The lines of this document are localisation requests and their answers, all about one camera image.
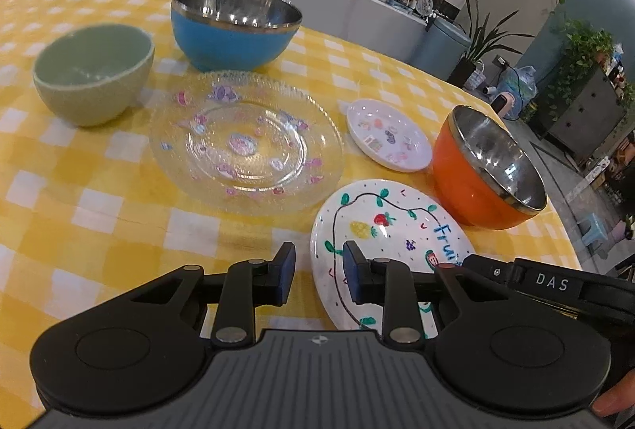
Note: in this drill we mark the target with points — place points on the clear glass patterned plate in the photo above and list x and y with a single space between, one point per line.
247 144

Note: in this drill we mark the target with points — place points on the dark grey cabinet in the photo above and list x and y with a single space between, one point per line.
589 119

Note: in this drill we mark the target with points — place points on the grey round bin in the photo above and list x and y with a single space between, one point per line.
440 49

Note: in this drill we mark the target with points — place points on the white fruit drawing plate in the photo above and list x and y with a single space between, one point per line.
386 219

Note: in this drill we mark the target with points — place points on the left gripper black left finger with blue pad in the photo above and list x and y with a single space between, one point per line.
144 348

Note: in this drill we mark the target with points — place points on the orange steel bowl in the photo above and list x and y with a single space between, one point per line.
482 176

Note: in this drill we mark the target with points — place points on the blue steel bowl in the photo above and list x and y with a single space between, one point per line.
233 34

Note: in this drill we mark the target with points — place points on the black DAS gripper device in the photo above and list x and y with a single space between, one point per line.
602 302

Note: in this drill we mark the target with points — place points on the water bottle jug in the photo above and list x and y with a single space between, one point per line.
521 85

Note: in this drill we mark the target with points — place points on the person's fingertip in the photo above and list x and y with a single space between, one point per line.
618 398

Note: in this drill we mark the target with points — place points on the blue plastic stool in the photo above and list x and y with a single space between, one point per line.
593 233

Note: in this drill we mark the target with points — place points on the potted green plant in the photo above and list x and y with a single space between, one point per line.
484 39

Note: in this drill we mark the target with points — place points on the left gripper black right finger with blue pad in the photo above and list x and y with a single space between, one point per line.
490 346

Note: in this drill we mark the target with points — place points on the small white sticker plate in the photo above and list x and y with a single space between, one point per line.
387 136

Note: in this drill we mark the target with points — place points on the green ceramic bowl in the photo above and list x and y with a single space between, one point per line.
91 75

